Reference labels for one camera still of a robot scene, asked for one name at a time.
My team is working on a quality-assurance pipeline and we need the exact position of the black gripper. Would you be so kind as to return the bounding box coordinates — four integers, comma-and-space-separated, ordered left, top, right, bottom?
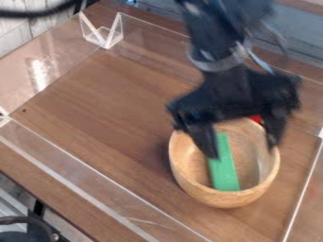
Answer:
168, 66, 301, 159

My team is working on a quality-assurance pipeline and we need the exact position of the green rectangular block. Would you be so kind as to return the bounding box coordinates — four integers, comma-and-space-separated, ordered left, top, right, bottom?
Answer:
208, 132, 241, 191

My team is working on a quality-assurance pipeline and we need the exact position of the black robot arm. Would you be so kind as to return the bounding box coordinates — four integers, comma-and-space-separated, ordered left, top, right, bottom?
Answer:
168, 0, 301, 158

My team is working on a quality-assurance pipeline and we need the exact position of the brown wooden bowl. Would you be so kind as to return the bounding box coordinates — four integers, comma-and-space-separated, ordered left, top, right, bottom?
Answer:
168, 118, 280, 209

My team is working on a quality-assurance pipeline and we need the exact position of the red plush strawberry toy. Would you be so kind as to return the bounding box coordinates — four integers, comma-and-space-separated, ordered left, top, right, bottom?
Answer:
248, 115, 264, 125

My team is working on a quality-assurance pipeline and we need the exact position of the clear acrylic back wall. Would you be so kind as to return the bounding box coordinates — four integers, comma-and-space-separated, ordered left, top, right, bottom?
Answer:
110, 12, 323, 135

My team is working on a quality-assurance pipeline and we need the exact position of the clear acrylic wall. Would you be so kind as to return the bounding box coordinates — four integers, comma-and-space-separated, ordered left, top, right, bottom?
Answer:
0, 116, 210, 242
110, 12, 323, 135

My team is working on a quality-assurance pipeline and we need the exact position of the clear acrylic corner bracket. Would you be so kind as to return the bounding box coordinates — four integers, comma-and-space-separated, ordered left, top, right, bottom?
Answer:
78, 12, 124, 49

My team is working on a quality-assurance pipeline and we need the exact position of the clear acrylic front wall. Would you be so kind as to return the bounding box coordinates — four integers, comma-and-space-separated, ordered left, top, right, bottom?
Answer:
0, 116, 210, 242

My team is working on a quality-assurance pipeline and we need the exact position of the black clamp with cable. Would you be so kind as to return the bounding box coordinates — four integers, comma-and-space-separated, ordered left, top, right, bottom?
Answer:
0, 200, 70, 242

